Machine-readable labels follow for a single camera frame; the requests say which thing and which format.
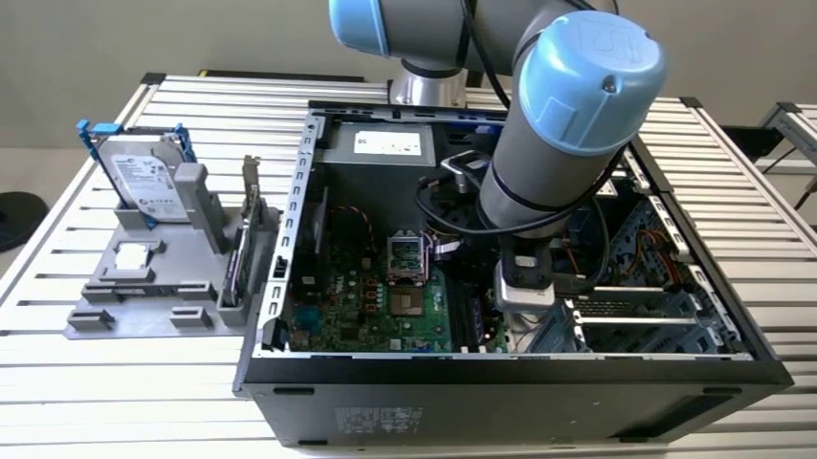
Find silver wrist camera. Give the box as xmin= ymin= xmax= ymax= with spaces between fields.
xmin=494 ymin=274 xmax=558 ymax=316

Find grey power supply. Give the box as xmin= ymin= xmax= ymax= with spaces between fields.
xmin=310 ymin=119 xmax=442 ymax=236

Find hard disk in blue carrier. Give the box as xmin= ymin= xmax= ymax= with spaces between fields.
xmin=76 ymin=120 xmax=201 ymax=229

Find metal disk bay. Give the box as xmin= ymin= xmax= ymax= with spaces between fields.
xmin=561 ymin=285 xmax=747 ymax=358

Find black PC case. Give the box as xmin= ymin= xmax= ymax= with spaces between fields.
xmin=230 ymin=98 xmax=796 ymax=448

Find grey parts rack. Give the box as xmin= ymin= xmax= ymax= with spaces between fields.
xmin=63 ymin=162 xmax=286 ymax=341

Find black RAM slot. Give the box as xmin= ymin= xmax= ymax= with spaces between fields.
xmin=453 ymin=267 xmax=472 ymax=355
xmin=461 ymin=267 xmax=480 ymax=355
xmin=446 ymin=267 xmax=462 ymax=355

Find aluminium side table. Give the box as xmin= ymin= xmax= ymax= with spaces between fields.
xmin=756 ymin=100 xmax=817 ymax=174

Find silver CPU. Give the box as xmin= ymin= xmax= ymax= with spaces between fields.
xmin=118 ymin=242 xmax=155 ymax=269

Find orange yellow power wires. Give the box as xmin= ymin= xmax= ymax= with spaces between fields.
xmin=625 ymin=228 xmax=684 ymax=291

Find green graphics card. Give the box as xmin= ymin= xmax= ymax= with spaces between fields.
xmin=219 ymin=155 xmax=275 ymax=308

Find green motherboard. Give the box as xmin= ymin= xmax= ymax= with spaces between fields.
xmin=285 ymin=238 xmax=512 ymax=356

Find red black twisted wire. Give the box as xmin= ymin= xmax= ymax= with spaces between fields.
xmin=327 ymin=205 xmax=380 ymax=252

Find metal socket cover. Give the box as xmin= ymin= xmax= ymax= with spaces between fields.
xmin=386 ymin=229 xmax=429 ymax=285

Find black round base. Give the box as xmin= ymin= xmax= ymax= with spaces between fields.
xmin=0 ymin=190 xmax=51 ymax=252

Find CPU socket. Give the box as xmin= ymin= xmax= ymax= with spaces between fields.
xmin=388 ymin=285 xmax=428 ymax=317

